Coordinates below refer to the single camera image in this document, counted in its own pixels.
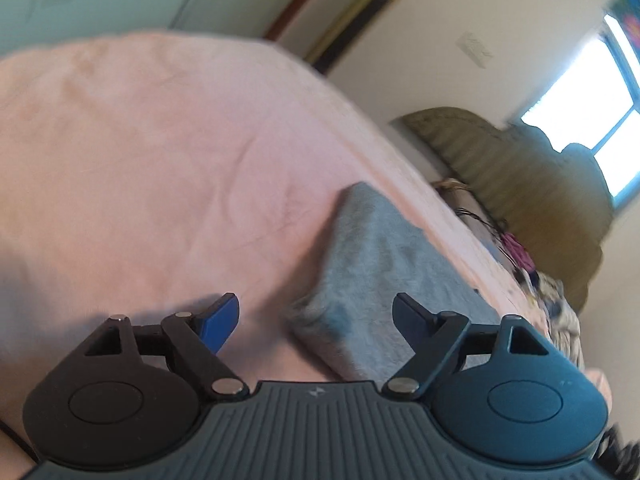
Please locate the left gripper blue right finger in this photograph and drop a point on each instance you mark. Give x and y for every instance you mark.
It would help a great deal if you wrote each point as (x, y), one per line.
(416, 325)

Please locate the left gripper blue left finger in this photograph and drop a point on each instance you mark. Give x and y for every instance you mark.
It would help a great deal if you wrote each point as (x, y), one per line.
(216, 323)

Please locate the grey sweater with navy sleeves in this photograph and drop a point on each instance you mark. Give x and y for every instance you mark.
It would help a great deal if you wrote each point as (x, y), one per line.
(374, 253)

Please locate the pile of clothes on bed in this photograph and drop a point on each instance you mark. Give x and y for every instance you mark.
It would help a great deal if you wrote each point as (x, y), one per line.
(542, 291)

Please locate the pink bed sheet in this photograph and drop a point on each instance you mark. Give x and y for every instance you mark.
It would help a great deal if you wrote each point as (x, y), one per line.
(143, 177)

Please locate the olive upholstered headboard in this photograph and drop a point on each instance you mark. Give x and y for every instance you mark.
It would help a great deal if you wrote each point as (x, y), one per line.
(556, 203)

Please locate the window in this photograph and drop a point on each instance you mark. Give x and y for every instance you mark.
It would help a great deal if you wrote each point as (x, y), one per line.
(595, 103)

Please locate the gold tower fan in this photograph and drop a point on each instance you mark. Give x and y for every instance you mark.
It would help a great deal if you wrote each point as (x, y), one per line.
(343, 32)

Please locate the white wall socket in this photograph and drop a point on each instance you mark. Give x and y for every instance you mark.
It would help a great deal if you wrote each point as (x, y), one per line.
(474, 49)

